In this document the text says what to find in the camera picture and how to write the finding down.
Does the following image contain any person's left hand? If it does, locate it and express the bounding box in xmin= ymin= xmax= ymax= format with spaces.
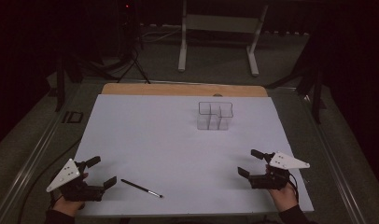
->
xmin=50 ymin=172 xmax=90 ymax=217

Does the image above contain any metal floor rail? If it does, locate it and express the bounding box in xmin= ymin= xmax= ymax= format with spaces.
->
xmin=298 ymin=88 xmax=368 ymax=224
xmin=0 ymin=83 xmax=81 ymax=224

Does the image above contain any white table sheet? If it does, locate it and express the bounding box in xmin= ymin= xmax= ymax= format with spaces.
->
xmin=73 ymin=94 xmax=315 ymax=217

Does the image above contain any wooden table board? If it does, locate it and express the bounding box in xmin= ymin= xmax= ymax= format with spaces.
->
xmin=101 ymin=82 xmax=269 ymax=98

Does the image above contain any right hand-held gripper cable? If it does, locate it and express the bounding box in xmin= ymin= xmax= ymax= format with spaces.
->
xmin=288 ymin=173 xmax=301 ymax=203

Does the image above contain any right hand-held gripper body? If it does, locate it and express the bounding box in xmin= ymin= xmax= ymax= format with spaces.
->
xmin=248 ymin=151 xmax=311 ymax=190

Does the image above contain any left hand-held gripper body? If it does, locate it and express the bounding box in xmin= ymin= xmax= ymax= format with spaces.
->
xmin=46 ymin=158 xmax=106 ymax=203

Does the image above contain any clear acrylic organizer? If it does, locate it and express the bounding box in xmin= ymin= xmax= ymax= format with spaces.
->
xmin=196 ymin=101 xmax=234 ymax=132

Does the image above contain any black pen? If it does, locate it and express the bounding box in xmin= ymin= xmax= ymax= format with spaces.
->
xmin=120 ymin=178 xmax=164 ymax=199

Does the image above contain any black rectangular frame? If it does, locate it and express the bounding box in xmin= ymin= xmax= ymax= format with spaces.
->
xmin=62 ymin=110 xmax=85 ymax=125

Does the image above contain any white metal stand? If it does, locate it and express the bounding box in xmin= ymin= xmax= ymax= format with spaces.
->
xmin=177 ymin=0 xmax=270 ymax=77

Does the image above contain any person's right hand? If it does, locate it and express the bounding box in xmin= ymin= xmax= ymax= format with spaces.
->
xmin=265 ymin=164 xmax=300 ymax=213

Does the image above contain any black tripod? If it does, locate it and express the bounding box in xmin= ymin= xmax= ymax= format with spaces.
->
xmin=116 ymin=0 xmax=151 ymax=85

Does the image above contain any light floor cable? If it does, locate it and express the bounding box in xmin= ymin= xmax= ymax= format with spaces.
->
xmin=137 ymin=27 xmax=183 ymax=44

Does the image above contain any black stand leg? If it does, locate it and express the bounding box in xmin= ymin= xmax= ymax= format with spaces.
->
xmin=54 ymin=57 xmax=68 ymax=113
xmin=311 ymin=69 xmax=324 ymax=125

